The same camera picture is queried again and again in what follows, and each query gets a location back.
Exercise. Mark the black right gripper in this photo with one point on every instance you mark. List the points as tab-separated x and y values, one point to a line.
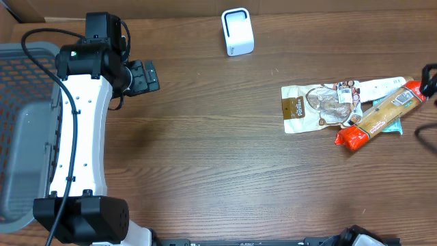
430	84

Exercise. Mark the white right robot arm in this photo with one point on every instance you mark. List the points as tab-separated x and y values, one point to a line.
358	236

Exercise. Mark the beige vacuum food pouch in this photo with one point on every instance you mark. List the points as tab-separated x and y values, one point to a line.
314	107

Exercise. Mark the teal wet wipes pack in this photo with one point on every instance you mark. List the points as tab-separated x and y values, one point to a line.
395	126

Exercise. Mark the white bamboo print tube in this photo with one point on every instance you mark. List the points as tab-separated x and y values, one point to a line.
379	88

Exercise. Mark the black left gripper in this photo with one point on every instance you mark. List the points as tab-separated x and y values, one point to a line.
153	84

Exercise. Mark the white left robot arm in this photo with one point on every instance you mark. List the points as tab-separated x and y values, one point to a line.
90	73

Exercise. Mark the white barcode scanner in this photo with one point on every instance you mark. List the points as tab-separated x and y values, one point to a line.
238	32

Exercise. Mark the grey plastic shopping basket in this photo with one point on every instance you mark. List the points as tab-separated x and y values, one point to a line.
30	125

